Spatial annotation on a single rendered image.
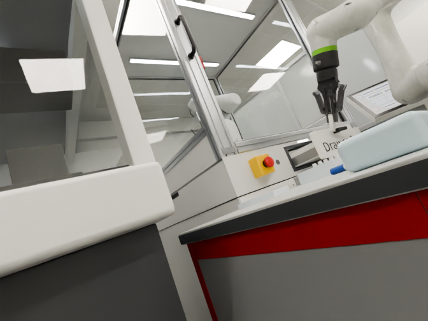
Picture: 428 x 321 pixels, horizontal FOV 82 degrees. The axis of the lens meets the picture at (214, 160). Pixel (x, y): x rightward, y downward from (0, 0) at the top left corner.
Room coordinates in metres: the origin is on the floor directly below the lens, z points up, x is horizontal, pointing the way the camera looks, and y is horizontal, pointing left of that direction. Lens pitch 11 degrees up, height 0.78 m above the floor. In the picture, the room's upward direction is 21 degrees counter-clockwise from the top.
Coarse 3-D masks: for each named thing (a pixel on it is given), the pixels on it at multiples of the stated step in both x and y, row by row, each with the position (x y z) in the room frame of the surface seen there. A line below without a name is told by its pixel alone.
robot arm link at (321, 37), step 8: (320, 16) 0.81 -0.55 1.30; (328, 16) 0.78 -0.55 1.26; (312, 24) 0.83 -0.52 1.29; (320, 24) 0.80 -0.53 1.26; (328, 24) 0.78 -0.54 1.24; (312, 32) 0.83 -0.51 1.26; (320, 32) 0.81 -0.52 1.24; (328, 32) 0.80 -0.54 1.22; (312, 40) 0.85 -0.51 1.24; (320, 40) 0.83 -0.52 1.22; (328, 40) 0.83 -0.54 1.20; (336, 40) 0.83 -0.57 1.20; (312, 48) 0.87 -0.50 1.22; (320, 48) 0.84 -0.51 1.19; (328, 48) 0.84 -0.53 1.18; (336, 48) 0.85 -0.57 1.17; (312, 56) 0.88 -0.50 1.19
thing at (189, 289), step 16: (256, 192) 0.89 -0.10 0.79; (224, 208) 0.92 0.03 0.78; (176, 224) 1.29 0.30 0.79; (192, 224) 1.15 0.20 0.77; (176, 240) 1.35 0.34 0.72; (176, 256) 1.41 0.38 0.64; (176, 272) 1.47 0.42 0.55; (192, 272) 1.29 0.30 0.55; (176, 288) 1.53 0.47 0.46; (192, 288) 1.35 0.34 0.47; (192, 304) 1.40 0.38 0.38; (192, 320) 1.46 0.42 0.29; (208, 320) 1.30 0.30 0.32
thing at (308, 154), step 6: (312, 144) 0.95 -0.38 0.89; (300, 150) 1.00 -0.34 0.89; (306, 150) 0.97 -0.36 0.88; (312, 150) 0.95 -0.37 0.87; (294, 156) 1.03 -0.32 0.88; (300, 156) 1.00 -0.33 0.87; (306, 156) 0.98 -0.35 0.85; (312, 156) 0.96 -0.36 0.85; (318, 156) 0.94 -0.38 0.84; (294, 162) 1.03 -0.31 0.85; (300, 162) 1.01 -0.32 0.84; (306, 162) 1.01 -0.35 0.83; (312, 162) 1.19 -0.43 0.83
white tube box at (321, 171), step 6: (330, 162) 0.71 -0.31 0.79; (336, 162) 0.72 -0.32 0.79; (342, 162) 0.74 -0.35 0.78; (312, 168) 0.75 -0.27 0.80; (318, 168) 0.74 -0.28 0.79; (324, 168) 0.73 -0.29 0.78; (330, 168) 0.72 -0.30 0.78; (300, 174) 0.79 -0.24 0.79; (306, 174) 0.77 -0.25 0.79; (312, 174) 0.76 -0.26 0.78; (318, 174) 0.75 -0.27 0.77; (324, 174) 0.73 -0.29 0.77; (330, 174) 0.72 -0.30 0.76; (300, 180) 0.80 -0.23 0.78; (306, 180) 0.78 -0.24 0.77; (312, 180) 0.77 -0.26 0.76
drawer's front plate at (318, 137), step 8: (328, 128) 0.97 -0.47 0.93; (312, 136) 0.91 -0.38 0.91; (320, 136) 0.93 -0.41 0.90; (328, 136) 0.96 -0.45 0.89; (336, 136) 0.99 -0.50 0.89; (344, 136) 1.02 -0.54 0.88; (352, 136) 1.06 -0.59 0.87; (320, 144) 0.92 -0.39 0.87; (328, 144) 0.94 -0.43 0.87; (336, 144) 0.98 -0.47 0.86; (320, 152) 0.91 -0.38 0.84; (328, 152) 0.93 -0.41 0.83; (336, 152) 0.96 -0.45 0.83
